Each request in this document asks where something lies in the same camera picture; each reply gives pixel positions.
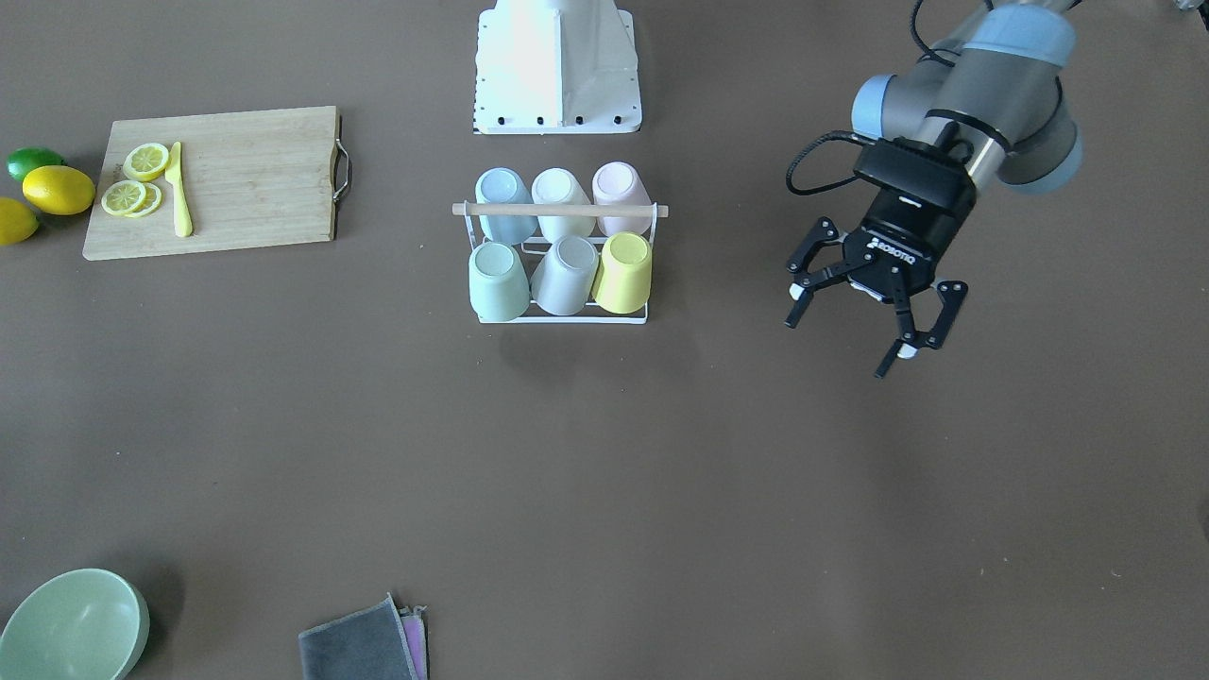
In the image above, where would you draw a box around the yellow lemon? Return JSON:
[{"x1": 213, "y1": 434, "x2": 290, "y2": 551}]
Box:
[
  {"x1": 0, "y1": 196, "x2": 40, "y2": 247},
  {"x1": 22, "y1": 166, "x2": 96, "y2": 215}
]

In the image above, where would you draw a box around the blue plastic cup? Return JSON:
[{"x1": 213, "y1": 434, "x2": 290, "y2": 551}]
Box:
[{"x1": 475, "y1": 167, "x2": 536, "y2": 247}]

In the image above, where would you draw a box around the grey folded cloth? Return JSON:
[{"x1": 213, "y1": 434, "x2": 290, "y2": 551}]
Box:
[{"x1": 297, "y1": 595, "x2": 430, "y2": 679}]

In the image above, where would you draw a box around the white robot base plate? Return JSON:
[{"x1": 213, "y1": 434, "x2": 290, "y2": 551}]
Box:
[{"x1": 472, "y1": 1, "x2": 643, "y2": 136}]

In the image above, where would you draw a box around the cream plastic cup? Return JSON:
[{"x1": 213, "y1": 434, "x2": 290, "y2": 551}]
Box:
[{"x1": 530, "y1": 167, "x2": 596, "y2": 244}]

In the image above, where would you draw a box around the lemon slice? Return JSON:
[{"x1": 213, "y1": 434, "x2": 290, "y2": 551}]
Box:
[
  {"x1": 125, "y1": 181, "x2": 163, "y2": 218},
  {"x1": 121, "y1": 143, "x2": 170, "y2": 181},
  {"x1": 99, "y1": 179, "x2": 147, "y2": 218}
]

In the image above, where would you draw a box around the green bowl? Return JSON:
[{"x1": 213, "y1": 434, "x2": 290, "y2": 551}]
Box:
[{"x1": 1, "y1": 567, "x2": 150, "y2": 679}]

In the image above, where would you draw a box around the green plastic cup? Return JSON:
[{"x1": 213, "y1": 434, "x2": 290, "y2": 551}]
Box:
[{"x1": 468, "y1": 241, "x2": 531, "y2": 323}]

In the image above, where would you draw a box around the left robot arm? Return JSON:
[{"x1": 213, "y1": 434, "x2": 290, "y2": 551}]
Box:
[{"x1": 785, "y1": 1, "x2": 1083, "y2": 376}]

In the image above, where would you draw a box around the wooden cutting board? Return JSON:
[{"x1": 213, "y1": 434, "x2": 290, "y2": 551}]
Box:
[{"x1": 83, "y1": 105, "x2": 349, "y2": 260}]

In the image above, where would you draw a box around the white wire cup rack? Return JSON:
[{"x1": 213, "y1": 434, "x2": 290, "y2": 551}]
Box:
[{"x1": 451, "y1": 201, "x2": 670, "y2": 324}]

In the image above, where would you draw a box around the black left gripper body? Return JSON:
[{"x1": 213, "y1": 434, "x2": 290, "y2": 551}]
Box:
[{"x1": 843, "y1": 138, "x2": 979, "y2": 304}]

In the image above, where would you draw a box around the grey plastic cup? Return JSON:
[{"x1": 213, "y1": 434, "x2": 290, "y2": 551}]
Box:
[{"x1": 531, "y1": 235, "x2": 598, "y2": 315}]

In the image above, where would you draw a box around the yellow plastic cup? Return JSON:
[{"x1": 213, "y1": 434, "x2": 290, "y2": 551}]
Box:
[{"x1": 591, "y1": 231, "x2": 654, "y2": 315}]

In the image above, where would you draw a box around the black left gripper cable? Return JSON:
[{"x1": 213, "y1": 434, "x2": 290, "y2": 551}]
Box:
[{"x1": 783, "y1": 129, "x2": 879, "y2": 197}]

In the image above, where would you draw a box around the green lime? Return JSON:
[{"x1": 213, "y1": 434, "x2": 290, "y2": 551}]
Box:
[{"x1": 6, "y1": 146, "x2": 66, "y2": 181}]

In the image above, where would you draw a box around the pink plastic cup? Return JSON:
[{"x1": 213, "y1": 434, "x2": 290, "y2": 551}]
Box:
[{"x1": 591, "y1": 161, "x2": 653, "y2": 237}]

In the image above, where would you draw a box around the yellow plastic knife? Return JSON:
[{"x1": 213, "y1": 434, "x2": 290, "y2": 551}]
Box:
[{"x1": 164, "y1": 142, "x2": 193, "y2": 238}]

